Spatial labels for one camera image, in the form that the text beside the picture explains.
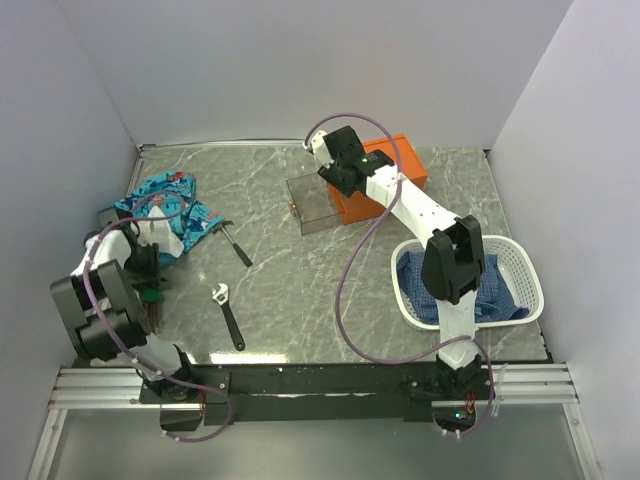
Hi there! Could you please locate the green hex key set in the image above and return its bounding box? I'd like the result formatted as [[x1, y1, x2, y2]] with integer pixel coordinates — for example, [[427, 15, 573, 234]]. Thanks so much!
[[139, 288, 164, 333]]

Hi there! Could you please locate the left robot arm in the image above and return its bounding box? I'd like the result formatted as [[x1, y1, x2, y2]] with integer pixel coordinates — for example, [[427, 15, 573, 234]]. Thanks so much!
[[50, 207, 199, 402]]

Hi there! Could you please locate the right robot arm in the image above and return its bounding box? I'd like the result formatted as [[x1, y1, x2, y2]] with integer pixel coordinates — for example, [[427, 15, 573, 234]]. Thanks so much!
[[304, 126, 486, 399]]

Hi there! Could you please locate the orange drawer cabinet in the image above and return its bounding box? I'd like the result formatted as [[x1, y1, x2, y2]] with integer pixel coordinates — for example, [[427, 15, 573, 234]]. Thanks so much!
[[326, 132, 429, 226]]

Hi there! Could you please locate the turquoise shark print cloth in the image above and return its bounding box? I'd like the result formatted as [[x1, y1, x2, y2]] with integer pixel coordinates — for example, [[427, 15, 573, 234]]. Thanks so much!
[[112, 170, 225, 267]]

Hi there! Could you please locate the black adjustable wrench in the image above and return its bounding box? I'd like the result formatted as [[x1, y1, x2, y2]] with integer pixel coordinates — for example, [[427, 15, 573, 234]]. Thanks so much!
[[212, 283, 246, 351]]

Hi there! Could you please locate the black base crossbar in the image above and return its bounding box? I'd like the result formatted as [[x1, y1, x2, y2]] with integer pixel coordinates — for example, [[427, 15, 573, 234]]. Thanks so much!
[[138, 363, 496, 432]]

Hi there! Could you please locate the blue checked cloth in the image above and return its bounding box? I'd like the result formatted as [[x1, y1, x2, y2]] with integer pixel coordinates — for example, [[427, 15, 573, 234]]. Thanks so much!
[[396, 251, 529, 326]]

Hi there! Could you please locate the white plastic basket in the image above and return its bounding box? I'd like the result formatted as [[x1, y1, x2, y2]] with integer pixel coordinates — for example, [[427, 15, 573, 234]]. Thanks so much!
[[391, 235, 544, 331]]

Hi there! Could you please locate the black handled hammer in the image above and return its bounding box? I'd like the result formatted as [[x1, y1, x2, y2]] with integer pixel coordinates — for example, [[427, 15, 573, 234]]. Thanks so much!
[[212, 220, 253, 268]]

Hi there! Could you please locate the aluminium rail frame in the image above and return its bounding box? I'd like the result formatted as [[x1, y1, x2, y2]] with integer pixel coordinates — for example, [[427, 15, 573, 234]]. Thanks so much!
[[50, 144, 583, 479]]

